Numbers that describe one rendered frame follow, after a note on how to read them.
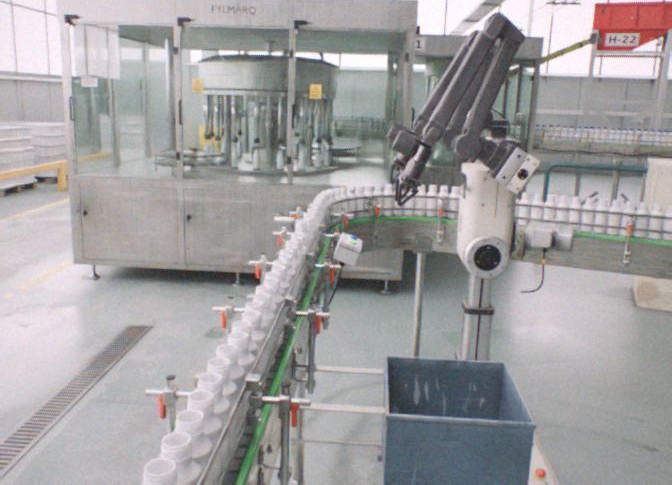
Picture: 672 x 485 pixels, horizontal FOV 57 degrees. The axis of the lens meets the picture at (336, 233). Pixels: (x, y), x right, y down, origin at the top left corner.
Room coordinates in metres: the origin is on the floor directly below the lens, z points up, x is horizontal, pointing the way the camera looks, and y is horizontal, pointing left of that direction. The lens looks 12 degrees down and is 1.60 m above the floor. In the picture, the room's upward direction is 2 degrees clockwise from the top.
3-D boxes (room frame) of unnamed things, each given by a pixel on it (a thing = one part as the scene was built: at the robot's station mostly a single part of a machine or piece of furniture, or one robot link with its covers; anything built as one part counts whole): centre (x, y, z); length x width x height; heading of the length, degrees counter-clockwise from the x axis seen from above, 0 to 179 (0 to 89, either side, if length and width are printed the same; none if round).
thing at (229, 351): (1.02, 0.18, 1.08); 0.06 x 0.06 x 0.17
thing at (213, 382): (0.90, 0.19, 1.08); 0.06 x 0.06 x 0.17
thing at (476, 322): (2.22, -0.54, 0.66); 0.11 x 0.11 x 0.40; 87
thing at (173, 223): (6.32, 0.76, 1.18); 2.88 x 2.73 x 2.35; 87
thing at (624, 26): (7.80, -3.48, 1.40); 0.92 x 0.72 x 2.80; 69
